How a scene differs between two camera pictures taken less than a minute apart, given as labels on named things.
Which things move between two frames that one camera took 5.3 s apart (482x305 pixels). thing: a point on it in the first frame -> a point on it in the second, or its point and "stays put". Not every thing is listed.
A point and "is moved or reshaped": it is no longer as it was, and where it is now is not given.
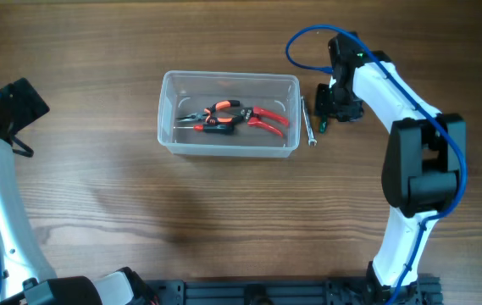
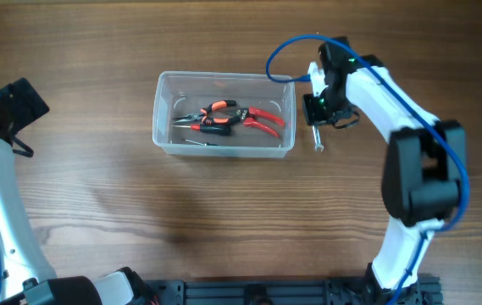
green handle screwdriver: [323, 126] -> [207, 144]
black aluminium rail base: [290, 291] stays put
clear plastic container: [229, 113] stays put
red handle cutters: [252, 114] is moved or reshaped
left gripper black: [22, 108] stays put
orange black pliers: [206, 116] is moved or reshaped
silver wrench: [311, 139] is moved or reshaped
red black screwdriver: [212, 128] stays put
